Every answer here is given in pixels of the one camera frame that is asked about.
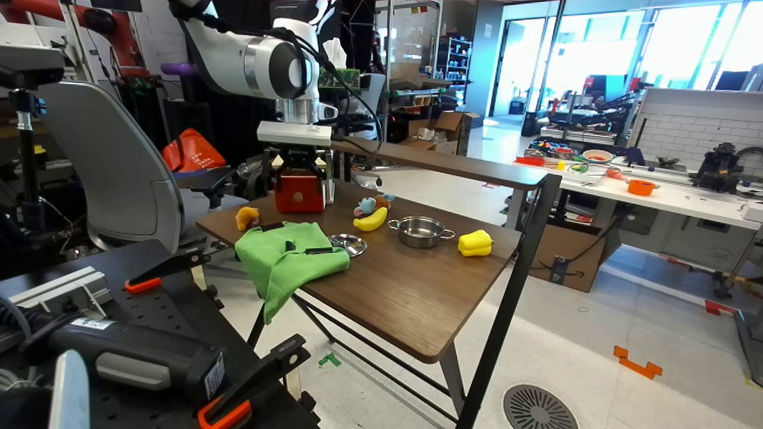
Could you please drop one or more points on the round floor drain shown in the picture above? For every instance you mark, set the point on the round floor drain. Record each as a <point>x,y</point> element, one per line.
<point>538,407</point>

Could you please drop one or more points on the grey office chair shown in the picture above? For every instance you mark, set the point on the grey office chair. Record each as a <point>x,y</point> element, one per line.
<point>109,158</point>

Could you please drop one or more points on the orange bowl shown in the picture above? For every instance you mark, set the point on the orange bowl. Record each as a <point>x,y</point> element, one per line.
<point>640,186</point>

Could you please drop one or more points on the small silver pot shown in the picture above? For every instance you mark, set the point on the small silver pot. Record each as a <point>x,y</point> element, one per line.
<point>419,229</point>

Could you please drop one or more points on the red wooden box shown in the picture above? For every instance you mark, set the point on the red wooden box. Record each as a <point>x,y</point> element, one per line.
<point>299,195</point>

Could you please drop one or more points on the long white workbench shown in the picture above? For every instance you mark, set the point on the long white workbench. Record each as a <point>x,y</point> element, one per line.
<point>667,198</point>

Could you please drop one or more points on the yellow banana toy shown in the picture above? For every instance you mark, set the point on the yellow banana toy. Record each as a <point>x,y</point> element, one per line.
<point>370,221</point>

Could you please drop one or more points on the dark wooden table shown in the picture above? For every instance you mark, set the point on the dark wooden table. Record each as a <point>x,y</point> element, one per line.
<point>507,295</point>

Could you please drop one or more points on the orange plush toy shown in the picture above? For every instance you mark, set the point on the orange plush toy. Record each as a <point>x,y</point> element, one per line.
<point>245,216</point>

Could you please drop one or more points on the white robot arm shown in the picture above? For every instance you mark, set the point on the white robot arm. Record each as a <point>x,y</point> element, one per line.
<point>239,61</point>

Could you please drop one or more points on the orange floor marker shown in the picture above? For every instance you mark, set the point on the orange floor marker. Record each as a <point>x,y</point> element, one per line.
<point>634,366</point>

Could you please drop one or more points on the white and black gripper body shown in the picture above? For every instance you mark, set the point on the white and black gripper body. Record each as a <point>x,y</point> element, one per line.
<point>296,137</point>

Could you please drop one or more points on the orange fabric bag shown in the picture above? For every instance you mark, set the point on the orange fabric bag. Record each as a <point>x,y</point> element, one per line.
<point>190,150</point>

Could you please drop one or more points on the black machine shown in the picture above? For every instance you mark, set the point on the black machine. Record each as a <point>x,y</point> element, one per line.
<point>718,168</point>

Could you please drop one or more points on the black camera stand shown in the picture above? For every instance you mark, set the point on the black camera stand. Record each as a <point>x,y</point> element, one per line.
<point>23,121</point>

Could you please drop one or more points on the large cardboard box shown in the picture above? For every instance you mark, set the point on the large cardboard box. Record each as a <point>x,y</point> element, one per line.
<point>573,253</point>

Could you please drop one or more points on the green floor tape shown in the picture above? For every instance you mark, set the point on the green floor tape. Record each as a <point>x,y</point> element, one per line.
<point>329,358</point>

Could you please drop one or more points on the yellow pepper toy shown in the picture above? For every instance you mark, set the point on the yellow pepper toy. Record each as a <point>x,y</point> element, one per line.
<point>475,241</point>

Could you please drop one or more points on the green cloth bag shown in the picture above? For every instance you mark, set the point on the green cloth bag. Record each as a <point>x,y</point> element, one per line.
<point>289,253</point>

